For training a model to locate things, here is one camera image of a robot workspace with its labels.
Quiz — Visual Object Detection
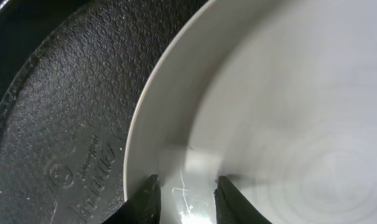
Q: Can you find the round black serving tray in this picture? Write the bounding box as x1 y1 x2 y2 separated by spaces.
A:
0 1 203 223

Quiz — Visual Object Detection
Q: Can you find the grey round plate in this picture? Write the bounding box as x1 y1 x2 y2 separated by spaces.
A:
124 0 377 223

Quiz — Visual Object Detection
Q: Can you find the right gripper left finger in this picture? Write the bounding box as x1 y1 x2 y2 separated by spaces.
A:
102 174 161 224

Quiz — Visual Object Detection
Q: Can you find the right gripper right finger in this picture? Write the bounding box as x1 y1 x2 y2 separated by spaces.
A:
214 175 272 224

